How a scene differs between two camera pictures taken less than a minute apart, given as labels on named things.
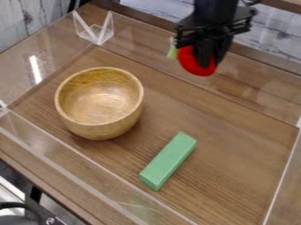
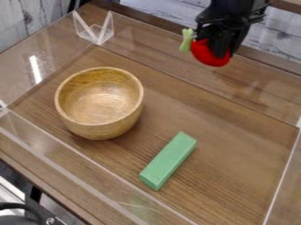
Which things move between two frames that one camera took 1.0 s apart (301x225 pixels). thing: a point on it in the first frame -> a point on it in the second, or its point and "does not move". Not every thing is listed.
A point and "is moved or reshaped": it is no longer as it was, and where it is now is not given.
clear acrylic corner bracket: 97,34 does not move
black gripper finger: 204,48 -> 219,39
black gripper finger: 221,44 -> 238,35
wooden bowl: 99,101 does not move
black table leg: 35,194 does not move
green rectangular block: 167,163 does not move
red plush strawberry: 187,56 is moved or reshaped
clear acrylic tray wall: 68,169 does not move
